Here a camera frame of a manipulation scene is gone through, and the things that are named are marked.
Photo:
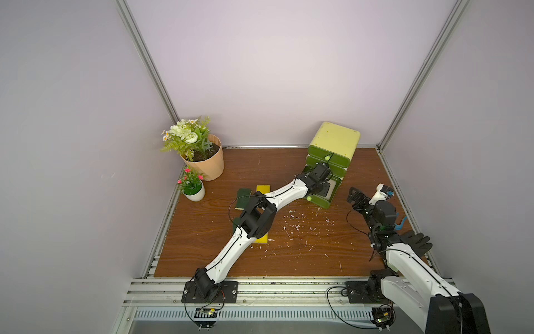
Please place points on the yellow side up sponge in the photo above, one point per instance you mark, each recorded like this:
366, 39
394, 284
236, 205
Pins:
263, 189

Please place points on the small white flower pot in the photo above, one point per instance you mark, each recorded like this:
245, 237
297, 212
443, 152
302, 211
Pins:
195, 194

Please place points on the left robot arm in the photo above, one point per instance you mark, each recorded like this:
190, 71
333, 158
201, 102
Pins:
255, 221

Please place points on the large yellow sponge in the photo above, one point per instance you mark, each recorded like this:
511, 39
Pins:
262, 240

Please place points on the aluminium front rail frame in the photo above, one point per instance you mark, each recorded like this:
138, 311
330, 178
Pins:
262, 306

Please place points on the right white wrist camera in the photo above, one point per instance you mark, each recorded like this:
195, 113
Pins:
383, 192

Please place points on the black glove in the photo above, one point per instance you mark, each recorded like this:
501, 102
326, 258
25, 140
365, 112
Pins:
418, 242

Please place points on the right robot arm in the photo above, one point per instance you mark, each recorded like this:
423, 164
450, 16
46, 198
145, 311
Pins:
430, 301

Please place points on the yellow green sponge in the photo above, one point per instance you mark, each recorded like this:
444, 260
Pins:
242, 199
236, 222

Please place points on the white flowers green plant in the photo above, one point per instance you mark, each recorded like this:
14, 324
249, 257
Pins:
189, 138

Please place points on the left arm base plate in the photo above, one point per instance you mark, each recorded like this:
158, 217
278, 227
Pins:
224, 292

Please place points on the green pink drawer cabinet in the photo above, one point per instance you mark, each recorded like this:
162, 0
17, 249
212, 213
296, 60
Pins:
332, 136

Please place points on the blue garden rake tool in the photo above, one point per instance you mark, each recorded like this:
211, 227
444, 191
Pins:
400, 226

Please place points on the left electronics board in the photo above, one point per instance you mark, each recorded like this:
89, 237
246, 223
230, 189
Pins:
205, 318

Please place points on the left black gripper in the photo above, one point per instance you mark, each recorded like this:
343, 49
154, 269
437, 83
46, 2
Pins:
326, 189

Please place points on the pink flowers small plant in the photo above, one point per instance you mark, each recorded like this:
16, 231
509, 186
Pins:
191, 181

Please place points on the electronics board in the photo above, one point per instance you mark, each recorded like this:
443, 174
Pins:
383, 316
205, 318

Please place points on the green drawer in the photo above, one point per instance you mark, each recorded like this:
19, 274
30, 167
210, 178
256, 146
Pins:
336, 170
339, 157
313, 177

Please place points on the right electronics board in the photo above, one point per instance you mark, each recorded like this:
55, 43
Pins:
383, 316

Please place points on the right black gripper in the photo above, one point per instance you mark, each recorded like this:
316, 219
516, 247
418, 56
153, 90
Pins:
361, 202

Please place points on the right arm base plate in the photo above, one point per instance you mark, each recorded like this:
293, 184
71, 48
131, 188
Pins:
363, 292

